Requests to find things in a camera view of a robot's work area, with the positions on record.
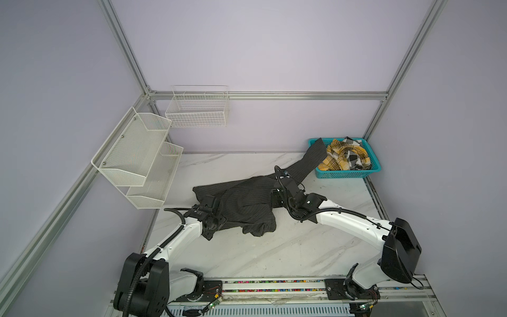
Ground dark grey pinstriped shirt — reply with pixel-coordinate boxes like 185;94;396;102
193;138;327;237

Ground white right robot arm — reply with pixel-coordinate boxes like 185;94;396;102
272;176;422;300

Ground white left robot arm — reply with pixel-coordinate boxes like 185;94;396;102
113;203;227;316

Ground yellow plaid shirt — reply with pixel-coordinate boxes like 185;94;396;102
318;137;372;171

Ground teal plastic basket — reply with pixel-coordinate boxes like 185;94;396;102
315;137;382;179

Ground white mesh two-tier shelf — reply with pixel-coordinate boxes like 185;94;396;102
91;108;183;209

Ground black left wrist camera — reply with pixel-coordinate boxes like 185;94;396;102
201;195;217;212

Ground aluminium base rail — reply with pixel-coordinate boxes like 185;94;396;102
155;276;445;316

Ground white wire wall basket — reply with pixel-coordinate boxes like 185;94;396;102
165;85;229;128

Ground aluminium frame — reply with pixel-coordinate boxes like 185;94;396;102
1;1;447;316

